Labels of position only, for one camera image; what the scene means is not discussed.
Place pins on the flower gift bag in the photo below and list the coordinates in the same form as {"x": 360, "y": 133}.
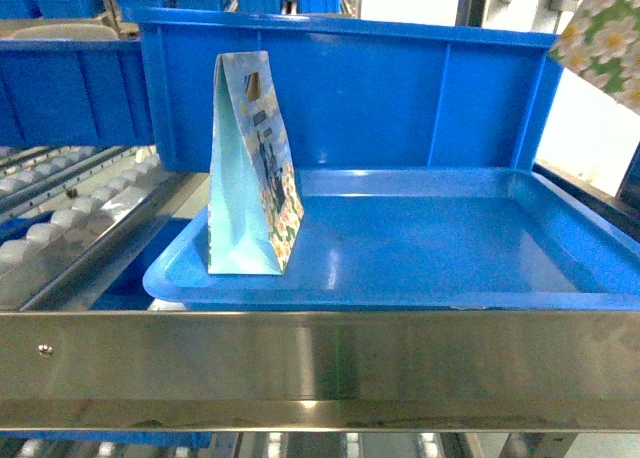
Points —
{"x": 601, "y": 45}
{"x": 254, "y": 211}

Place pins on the roller conveyor track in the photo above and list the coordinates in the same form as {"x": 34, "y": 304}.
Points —
{"x": 47, "y": 249}

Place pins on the blue plastic tray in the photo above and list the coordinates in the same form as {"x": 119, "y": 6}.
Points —
{"x": 409, "y": 239}

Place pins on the large blue bin behind tray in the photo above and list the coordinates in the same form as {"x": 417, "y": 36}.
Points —
{"x": 356, "y": 94}

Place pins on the long blue bin at left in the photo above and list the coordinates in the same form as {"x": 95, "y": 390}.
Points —
{"x": 58, "y": 93}

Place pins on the stainless steel front rail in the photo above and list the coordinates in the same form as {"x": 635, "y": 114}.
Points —
{"x": 434, "y": 371}

